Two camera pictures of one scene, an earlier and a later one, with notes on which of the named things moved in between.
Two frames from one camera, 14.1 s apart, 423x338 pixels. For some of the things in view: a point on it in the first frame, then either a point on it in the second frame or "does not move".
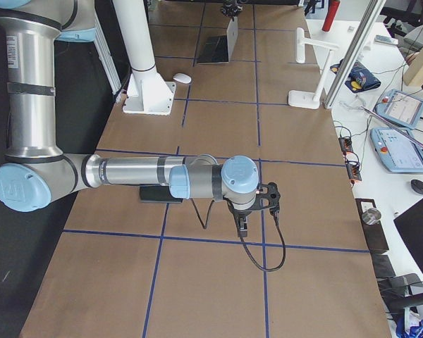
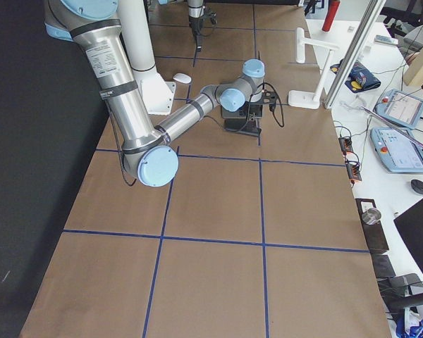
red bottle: x=331 y=10 does not move
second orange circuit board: x=353 y=169 does not move
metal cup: x=371 y=216 does not move
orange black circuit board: x=345 y=144 does not move
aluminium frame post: x=353 y=53 does not move
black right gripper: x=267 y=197 -> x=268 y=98
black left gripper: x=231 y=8 -> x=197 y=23
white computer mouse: x=182 y=77 does not move
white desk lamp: x=302 y=99 does not move
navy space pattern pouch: x=359 y=78 does not move
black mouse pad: x=157 y=193 -> x=251 y=127
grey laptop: x=214 y=51 -> x=251 y=108
